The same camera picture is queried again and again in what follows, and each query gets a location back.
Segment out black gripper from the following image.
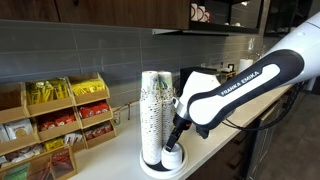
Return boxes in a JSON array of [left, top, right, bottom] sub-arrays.
[[164, 115, 194, 154]]

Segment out pile of white lids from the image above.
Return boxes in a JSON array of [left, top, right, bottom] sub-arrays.
[[160, 142, 184, 171]]

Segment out round white tray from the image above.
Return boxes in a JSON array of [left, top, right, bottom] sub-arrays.
[[138, 139, 189, 180]]

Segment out shorter patterned paper cup stack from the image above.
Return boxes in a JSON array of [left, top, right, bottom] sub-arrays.
[[157, 71, 178, 148]]

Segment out tall patterned paper cup stack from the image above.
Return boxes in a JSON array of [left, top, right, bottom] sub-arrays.
[[139, 70, 163, 166]]

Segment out black Keurig coffee machine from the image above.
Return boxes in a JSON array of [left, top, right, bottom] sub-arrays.
[[179, 66, 224, 98]]

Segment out red tea packets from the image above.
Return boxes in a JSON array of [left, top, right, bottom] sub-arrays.
[[37, 111, 77, 132], [83, 122, 114, 141], [78, 101, 110, 119]]

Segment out wooden base cabinet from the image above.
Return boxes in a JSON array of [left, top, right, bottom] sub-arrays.
[[186, 84, 318, 180]]

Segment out white paper towel roll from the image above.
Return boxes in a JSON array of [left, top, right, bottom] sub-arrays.
[[237, 58, 255, 75]]

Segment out white sugar packets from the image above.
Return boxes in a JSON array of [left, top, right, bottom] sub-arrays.
[[63, 132, 84, 146]]

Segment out yellow tea packets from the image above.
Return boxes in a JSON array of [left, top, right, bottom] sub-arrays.
[[70, 78, 107, 97], [25, 78, 71, 106]]

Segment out yellow packet box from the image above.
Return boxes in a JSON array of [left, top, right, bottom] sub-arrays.
[[44, 137, 65, 152]]

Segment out wooden tiered packet organizer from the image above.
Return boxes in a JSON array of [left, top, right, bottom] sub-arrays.
[[0, 72, 118, 168]]

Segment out white mug with red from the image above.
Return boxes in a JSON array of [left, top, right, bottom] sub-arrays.
[[203, 9, 211, 24], [190, 3, 199, 22], [196, 5, 205, 22]]

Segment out wooden display box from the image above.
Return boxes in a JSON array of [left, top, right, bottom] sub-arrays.
[[0, 144, 79, 180]]

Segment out dark wooden upper cabinet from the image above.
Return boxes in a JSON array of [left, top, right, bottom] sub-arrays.
[[0, 0, 191, 31]]

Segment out assorted pale packets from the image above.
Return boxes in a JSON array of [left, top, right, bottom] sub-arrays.
[[0, 143, 44, 165]]

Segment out white tea packet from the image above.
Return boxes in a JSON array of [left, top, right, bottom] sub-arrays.
[[3, 118, 34, 141]]

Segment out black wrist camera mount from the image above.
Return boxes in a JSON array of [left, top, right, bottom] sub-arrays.
[[194, 125, 211, 140]]

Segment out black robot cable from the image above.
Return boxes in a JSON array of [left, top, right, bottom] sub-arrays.
[[221, 82, 303, 132]]

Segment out open wall shelf unit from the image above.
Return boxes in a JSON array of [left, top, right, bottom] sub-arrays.
[[152, 0, 264, 36]]

